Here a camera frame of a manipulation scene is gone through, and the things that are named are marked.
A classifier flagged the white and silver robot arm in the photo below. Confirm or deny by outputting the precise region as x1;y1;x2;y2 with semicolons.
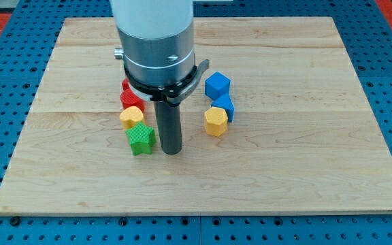
110;0;195;86

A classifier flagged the light wooden board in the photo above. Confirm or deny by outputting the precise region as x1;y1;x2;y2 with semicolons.
0;17;392;216

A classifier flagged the yellow heart block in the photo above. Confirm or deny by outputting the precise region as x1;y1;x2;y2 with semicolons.
119;106;145;130

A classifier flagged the red block behind arm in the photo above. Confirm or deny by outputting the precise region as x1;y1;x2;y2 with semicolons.
122;78;129;91

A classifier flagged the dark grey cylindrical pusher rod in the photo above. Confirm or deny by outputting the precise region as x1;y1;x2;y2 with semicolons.
154;102;182;154

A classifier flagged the blue triangular block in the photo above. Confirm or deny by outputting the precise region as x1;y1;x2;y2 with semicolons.
211;93;235;123

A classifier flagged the blue cube block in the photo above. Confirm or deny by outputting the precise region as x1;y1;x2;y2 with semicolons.
205;71;231;100

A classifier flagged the yellow hexagon block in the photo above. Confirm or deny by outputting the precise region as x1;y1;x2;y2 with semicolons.
204;107;228;137

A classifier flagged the red round block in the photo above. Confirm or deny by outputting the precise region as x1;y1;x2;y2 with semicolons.
120;88;145;112

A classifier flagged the green star block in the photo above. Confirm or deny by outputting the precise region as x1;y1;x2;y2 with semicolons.
125;122;156;156

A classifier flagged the black clamp ring with lever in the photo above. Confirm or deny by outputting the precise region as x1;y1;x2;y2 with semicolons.
123;59;210;106

